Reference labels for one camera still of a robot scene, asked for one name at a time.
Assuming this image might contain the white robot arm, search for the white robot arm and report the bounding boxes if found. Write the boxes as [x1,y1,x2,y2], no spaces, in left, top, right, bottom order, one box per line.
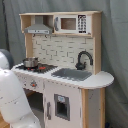
[0,49,41,128]

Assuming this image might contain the wooden toy kitchen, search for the wooden toy kitchen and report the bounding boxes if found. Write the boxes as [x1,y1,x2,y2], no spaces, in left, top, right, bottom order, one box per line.
[13,11,114,128]

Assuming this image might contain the grey toy sink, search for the grey toy sink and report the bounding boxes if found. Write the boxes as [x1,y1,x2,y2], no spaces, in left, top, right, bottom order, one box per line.
[52,68,92,81]

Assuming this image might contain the black toy faucet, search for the black toy faucet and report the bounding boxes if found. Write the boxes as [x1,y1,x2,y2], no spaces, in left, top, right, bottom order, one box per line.
[75,51,93,70]

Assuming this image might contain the black toy stovetop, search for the black toy stovetop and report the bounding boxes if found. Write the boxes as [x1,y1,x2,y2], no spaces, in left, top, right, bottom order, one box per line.
[18,63,55,73]

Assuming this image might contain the metal toy pot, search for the metal toy pot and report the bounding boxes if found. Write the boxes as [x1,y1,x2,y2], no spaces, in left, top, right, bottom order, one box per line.
[23,57,38,68]

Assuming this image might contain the right oven knob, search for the right oven knob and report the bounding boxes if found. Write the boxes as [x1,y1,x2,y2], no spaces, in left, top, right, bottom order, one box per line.
[30,81,37,88]

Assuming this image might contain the white cabinet door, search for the white cabinet door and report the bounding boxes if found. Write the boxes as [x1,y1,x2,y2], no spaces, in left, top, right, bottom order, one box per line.
[44,81,82,128]

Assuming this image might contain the toy microwave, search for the toy microwave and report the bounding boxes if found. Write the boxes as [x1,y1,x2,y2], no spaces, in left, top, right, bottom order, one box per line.
[54,15,92,34]

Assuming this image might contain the grey range hood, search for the grey range hood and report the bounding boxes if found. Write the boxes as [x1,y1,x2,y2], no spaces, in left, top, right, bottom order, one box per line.
[24,16,53,34]

